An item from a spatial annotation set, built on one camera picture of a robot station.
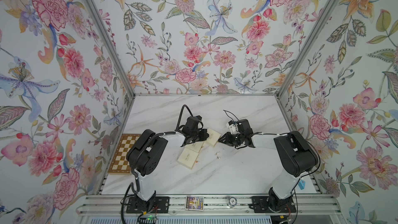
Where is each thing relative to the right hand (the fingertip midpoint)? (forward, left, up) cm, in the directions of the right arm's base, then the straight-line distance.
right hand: (219, 138), depth 95 cm
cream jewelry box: (-1, +4, +2) cm, 4 cm away
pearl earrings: (-11, +1, -2) cm, 11 cm away
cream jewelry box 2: (-6, +15, +2) cm, 16 cm away
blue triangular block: (-24, -40, 0) cm, 47 cm away
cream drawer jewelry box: (-14, +18, +1) cm, 23 cm away
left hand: (0, +5, +3) cm, 6 cm away
